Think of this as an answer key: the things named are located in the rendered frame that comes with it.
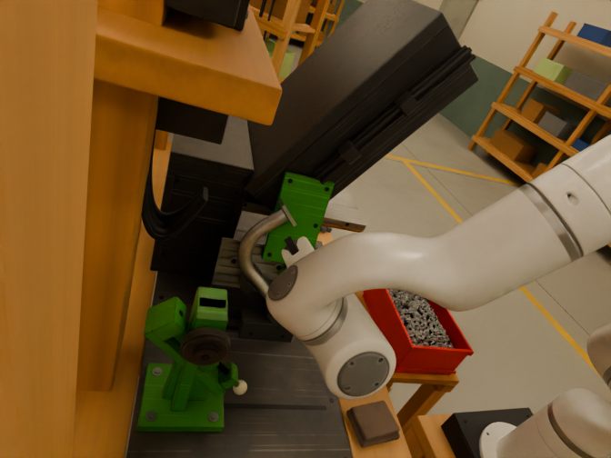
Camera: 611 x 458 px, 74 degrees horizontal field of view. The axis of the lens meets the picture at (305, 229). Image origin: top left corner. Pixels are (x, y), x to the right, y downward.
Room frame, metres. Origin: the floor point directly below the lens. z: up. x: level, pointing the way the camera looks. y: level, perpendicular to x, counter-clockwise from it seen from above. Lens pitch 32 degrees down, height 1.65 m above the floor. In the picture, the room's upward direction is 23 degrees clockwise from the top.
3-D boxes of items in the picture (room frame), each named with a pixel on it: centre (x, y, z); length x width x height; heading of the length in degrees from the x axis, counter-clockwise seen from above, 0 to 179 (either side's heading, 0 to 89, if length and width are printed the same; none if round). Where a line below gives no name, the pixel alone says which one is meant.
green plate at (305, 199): (0.81, 0.04, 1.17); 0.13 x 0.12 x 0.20; 23
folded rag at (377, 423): (0.56, -0.30, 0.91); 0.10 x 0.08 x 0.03; 124
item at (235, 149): (0.90, 0.29, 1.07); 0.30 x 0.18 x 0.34; 23
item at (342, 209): (0.96, 0.06, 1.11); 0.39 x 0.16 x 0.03; 113
